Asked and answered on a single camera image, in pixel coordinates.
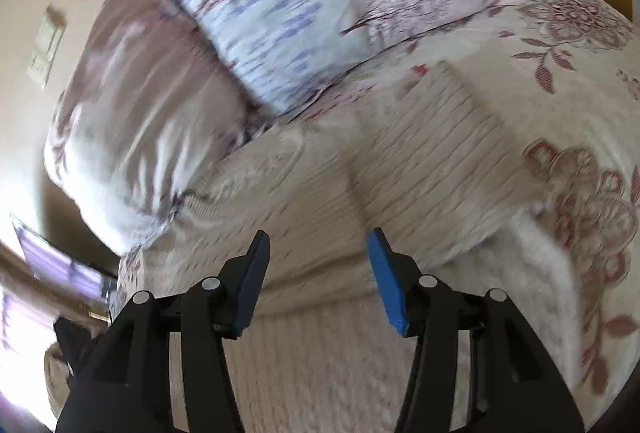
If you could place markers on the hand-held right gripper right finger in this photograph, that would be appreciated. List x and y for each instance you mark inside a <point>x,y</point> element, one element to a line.
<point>387,283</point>

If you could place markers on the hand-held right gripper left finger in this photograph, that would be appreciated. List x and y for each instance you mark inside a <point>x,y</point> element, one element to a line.
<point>252,285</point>

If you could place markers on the cream knitted sweater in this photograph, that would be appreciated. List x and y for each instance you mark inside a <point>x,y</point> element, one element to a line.
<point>310,213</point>

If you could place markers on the window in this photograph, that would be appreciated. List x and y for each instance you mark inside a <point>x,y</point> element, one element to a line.
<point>60,270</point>

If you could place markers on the brown and white pillow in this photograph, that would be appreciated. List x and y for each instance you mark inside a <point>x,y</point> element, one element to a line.
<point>145,113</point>

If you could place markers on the floral bed sheet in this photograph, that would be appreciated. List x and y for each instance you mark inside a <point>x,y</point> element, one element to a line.
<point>565,123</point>

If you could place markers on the wall switch plate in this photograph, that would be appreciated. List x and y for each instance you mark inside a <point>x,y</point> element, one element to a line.
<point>46,45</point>

